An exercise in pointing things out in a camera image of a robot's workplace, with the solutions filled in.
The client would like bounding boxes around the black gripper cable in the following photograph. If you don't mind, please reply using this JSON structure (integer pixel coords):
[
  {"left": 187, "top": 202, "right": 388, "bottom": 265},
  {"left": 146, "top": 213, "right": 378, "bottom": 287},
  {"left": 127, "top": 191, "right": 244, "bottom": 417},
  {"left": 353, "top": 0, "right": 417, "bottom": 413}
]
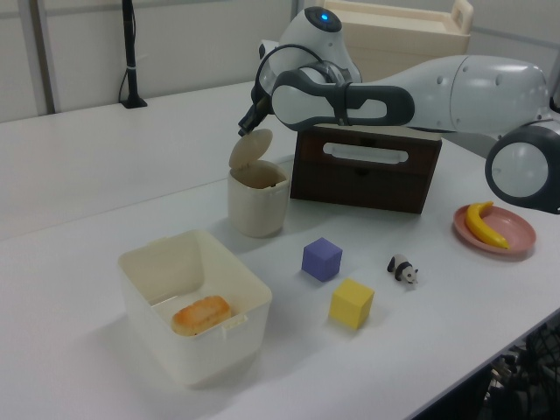
[{"left": 251, "top": 43, "right": 351, "bottom": 128}]

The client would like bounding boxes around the small beige trash can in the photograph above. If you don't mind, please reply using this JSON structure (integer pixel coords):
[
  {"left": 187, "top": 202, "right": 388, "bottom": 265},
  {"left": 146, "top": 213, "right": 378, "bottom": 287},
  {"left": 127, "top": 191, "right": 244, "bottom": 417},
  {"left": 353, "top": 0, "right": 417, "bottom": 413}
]
[{"left": 227, "top": 128, "right": 291, "bottom": 239}]

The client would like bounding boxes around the cream storage box with handles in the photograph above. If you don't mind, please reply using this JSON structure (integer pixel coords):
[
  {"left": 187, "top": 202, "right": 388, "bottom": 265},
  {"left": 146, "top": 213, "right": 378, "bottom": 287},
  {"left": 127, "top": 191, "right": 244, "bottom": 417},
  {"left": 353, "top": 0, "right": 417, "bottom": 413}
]
[{"left": 314, "top": 0, "right": 473, "bottom": 84}]

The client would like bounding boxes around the white drawer handle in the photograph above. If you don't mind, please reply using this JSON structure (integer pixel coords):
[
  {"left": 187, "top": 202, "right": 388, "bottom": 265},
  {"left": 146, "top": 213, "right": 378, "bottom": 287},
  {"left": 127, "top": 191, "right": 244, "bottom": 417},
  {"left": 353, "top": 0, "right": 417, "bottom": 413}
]
[{"left": 322, "top": 142, "right": 410, "bottom": 165}]

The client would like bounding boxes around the dark clutter under table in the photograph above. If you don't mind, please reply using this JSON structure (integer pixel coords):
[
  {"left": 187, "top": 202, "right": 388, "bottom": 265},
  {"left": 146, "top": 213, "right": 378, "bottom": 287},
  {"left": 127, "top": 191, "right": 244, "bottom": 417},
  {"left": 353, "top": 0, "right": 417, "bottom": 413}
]
[{"left": 480, "top": 312, "right": 560, "bottom": 420}]

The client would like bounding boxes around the yellow toy banana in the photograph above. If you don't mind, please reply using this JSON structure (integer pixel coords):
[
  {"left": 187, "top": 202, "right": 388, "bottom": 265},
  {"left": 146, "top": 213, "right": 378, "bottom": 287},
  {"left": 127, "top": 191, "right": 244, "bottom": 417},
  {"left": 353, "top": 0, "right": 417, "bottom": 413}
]
[{"left": 464, "top": 200, "right": 511, "bottom": 250}]

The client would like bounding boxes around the toasted toy bread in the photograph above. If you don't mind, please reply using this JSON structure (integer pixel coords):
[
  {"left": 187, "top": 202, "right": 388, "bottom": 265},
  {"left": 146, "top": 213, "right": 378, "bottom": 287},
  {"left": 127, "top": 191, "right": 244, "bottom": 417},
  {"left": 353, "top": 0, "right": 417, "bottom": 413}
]
[{"left": 171, "top": 295, "right": 232, "bottom": 337}]

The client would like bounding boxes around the white open plastic bin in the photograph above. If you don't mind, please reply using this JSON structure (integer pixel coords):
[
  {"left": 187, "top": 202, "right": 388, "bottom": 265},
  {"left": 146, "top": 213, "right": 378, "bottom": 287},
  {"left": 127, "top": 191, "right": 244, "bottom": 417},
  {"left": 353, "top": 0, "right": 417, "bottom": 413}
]
[{"left": 116, "top": 229, "right": 273, "bottom": 389}]

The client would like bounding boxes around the purple cube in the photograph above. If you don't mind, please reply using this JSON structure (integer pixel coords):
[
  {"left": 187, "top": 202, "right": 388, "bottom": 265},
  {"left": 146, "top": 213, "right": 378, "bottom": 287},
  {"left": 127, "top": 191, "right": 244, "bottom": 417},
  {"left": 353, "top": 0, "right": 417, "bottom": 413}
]
[{"left": 301, "top": 236, "right": 344, "bottom": 284}]

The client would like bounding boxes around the dark wooden tissue box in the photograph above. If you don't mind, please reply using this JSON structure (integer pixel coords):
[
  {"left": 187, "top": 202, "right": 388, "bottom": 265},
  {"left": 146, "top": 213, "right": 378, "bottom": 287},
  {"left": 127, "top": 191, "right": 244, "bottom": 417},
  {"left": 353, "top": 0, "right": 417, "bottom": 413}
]
[{"left": 289, "top": 124, "right": 443, "bottom": 215}]

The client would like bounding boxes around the small panda figurine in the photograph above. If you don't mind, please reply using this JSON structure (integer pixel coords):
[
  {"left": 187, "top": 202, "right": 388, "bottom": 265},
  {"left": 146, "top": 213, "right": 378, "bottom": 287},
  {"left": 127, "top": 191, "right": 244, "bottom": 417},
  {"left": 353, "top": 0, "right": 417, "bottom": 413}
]
[{"left": 386, "top": 253, "right": 420, "bottom": 290}]

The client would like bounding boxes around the pink plate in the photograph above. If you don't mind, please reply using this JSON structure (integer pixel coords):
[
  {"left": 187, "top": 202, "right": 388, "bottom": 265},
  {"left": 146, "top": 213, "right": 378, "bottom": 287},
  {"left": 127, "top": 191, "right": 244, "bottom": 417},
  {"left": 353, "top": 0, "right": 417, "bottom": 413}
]
[{"left": 452, "top": 204, "right": 537, "bottom": 263}]

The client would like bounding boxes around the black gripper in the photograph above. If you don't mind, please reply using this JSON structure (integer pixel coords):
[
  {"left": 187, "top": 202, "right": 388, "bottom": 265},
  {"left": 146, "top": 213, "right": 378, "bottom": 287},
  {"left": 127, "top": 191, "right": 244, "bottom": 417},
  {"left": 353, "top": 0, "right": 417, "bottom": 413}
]
[{"left": 237, "top": 94, "right": 273, "bottom": 137}]

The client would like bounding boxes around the yellow cube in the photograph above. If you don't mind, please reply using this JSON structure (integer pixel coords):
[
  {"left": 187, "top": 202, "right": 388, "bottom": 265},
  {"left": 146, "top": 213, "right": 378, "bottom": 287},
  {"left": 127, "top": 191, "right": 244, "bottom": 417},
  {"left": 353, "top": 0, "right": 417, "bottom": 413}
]
[{"left": 328, "top": 277, "right": 375, "bottom": 330}]

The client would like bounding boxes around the black camera pole stand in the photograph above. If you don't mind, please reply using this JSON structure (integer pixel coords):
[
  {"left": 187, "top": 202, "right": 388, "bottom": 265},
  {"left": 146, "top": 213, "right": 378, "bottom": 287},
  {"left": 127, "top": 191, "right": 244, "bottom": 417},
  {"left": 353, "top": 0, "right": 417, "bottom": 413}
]
[{"left": 120, "top": 0, "right": 149, "bottom": 109}]

